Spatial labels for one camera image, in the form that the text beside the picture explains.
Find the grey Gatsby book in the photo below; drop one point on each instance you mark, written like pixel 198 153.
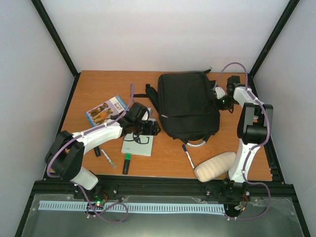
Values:
pixel 137 145

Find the light blue cable duct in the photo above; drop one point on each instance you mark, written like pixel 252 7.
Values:
pixel 139 208

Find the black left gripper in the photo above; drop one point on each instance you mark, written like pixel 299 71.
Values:
pixel 150 130

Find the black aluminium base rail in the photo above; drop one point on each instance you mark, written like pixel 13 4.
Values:
pixel 115 187

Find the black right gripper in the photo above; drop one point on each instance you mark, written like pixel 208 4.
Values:
pixel 219 108

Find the black student backpack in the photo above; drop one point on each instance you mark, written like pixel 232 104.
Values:
pixel 186 106

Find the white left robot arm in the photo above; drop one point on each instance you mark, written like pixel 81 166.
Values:
pixel 64 158

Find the silver pen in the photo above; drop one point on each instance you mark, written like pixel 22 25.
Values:
pixel 108 159

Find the black frame post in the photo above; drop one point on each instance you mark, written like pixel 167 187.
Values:
pixel 39 7
pixel 283 19

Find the right black frame post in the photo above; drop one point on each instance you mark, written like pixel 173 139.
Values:
pixel 283 19

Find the beige pencil case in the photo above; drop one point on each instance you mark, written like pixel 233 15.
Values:
pixel 215 166

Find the left black frame post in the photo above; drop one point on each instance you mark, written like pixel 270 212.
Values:
pixel 39 7

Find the dog picture book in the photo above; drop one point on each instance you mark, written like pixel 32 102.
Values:
pixel 101 113

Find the blue whiteboard marker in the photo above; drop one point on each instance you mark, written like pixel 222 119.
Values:
pixel 188 156

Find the green highlighter marker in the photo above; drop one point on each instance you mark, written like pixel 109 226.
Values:
pixel 126 163

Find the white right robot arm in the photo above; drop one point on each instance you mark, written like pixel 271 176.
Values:
pixel 253 131

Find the pink highlighter marker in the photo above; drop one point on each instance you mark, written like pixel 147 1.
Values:
pixel 97 151

